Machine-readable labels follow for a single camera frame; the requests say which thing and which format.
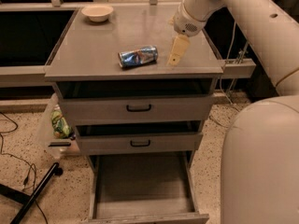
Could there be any grey drawer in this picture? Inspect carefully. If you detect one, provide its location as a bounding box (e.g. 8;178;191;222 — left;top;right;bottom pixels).
59;96;213;126
87;152;209;224
77;133;203;155

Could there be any grey drawer cabinet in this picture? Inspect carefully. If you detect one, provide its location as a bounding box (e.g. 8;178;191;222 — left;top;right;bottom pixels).
44;4;224;224

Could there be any black stand leg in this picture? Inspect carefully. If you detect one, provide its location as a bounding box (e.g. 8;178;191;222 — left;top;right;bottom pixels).
0;162;64;224

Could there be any black floor cable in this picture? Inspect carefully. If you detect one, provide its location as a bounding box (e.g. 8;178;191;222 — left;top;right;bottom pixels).
0;111;50;224

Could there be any blue redbull can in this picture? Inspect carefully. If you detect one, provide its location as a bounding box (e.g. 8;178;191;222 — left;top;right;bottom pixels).
118;46;158;68

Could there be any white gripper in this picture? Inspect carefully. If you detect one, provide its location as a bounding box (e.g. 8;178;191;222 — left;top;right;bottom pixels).
167;3;206;66

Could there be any white bowl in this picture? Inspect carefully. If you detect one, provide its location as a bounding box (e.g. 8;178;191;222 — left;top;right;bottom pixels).
81;5;113;22

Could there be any white hanging cable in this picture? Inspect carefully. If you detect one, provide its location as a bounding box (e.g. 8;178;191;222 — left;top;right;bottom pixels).
208;21;247;129

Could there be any grey bottom drawer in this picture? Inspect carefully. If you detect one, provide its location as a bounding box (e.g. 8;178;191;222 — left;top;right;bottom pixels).
87;152;209;224

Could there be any green snack bag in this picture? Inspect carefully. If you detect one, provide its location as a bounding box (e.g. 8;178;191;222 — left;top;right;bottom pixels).
50;105;72;139

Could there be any grey top drawer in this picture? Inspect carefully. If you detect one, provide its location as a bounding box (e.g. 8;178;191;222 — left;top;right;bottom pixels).
59;96;213;126

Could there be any clear plastic storage bin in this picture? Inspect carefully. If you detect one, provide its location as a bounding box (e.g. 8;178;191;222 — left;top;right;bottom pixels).
36;94;79;159

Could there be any grey middle drawer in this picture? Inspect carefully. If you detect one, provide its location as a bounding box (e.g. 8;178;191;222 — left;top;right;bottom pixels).
77;133;203;155

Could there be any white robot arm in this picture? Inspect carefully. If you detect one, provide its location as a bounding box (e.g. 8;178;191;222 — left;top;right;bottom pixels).
168;0;299;224

